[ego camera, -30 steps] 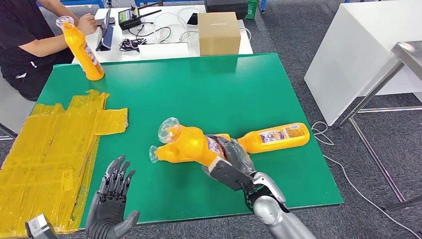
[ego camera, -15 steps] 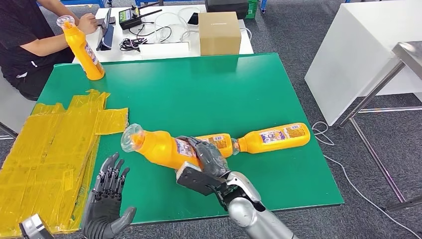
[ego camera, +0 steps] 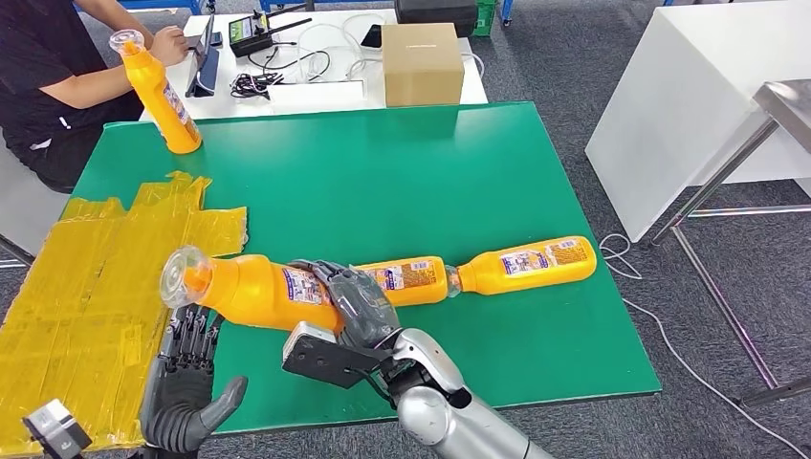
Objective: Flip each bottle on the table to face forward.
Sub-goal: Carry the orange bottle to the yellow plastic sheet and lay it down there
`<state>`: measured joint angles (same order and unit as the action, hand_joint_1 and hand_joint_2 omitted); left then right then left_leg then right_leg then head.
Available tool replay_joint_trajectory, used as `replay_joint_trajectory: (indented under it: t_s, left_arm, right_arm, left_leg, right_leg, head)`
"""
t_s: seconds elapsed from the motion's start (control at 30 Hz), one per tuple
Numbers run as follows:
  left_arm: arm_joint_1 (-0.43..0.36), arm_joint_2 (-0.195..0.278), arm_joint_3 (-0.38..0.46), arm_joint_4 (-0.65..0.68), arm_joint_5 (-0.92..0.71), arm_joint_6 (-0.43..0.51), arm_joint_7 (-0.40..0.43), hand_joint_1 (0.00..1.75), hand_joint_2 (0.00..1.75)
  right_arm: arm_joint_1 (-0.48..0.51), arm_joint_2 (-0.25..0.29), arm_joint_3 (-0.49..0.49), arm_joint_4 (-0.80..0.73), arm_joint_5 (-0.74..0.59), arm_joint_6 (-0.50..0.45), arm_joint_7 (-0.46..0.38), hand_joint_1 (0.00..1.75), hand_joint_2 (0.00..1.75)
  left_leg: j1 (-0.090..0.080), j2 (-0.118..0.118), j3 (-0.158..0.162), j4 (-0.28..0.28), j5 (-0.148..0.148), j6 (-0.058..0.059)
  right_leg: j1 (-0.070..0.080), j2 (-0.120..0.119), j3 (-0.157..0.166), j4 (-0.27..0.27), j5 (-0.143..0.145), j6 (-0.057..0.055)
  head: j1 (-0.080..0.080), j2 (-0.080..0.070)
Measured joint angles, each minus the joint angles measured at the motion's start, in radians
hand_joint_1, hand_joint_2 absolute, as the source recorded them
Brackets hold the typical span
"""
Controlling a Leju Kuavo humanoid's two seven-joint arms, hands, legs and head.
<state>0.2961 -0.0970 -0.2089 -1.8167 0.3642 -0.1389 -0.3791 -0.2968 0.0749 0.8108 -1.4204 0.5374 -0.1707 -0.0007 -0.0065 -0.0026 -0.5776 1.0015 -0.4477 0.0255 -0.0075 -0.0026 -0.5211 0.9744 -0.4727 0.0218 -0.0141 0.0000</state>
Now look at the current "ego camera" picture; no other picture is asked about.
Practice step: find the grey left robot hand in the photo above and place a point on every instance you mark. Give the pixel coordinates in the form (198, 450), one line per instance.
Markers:
(177, 412)

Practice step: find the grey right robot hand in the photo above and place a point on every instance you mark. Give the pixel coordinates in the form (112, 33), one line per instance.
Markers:
(361, 310)

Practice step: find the orange detergent bottle clear cap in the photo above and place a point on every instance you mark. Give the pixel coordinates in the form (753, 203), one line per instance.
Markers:
(149, 85)
(418, 296)
(253, 298)
(526, 283)

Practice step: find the person's right forearm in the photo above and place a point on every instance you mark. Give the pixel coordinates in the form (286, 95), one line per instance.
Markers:
(89, 89)

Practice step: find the person's left forearm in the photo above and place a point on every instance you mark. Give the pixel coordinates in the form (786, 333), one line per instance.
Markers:
(108, 11)

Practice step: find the yellow taped flattened cardboard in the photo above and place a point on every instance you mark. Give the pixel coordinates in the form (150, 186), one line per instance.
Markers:
(82, 298)

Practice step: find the white flat box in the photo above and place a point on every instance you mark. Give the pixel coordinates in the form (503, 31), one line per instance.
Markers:
(317, 97)

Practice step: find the brown cardboard box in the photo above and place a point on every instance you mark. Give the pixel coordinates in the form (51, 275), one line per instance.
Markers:
(421, 66)

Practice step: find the black phone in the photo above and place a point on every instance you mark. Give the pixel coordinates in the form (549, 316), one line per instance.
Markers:
(372, 37)

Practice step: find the tablet in dark case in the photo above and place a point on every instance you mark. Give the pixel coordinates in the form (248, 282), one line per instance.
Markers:
(208, 73)

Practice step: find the black remote controller with antennas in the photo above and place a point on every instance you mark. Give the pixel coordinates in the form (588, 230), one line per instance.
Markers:
(250, 35)

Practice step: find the dark handheld phone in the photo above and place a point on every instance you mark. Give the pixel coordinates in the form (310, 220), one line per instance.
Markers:
(215, 40)

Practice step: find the black carrying case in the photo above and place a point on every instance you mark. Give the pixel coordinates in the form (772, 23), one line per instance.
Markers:
(437, 13)

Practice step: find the green plastic crate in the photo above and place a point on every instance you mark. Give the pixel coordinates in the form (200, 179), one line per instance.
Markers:
(484, 19)

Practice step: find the person's right hand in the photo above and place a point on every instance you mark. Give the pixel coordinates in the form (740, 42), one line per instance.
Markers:
(171, 47)

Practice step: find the person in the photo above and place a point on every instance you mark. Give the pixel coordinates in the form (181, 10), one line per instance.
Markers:
(38, 69)

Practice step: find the white cabinet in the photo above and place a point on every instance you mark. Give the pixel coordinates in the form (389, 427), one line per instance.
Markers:
(671, 101)

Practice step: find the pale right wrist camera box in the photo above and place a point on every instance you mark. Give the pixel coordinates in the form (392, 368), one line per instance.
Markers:
(310, 331)

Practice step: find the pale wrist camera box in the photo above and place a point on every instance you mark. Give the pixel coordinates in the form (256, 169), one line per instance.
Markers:
(310, 331)
(54, 431)

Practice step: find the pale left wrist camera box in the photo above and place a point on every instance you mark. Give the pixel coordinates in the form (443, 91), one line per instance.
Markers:
(54, 431)

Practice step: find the steel frame table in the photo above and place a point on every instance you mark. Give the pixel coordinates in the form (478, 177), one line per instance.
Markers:
(789, 104)

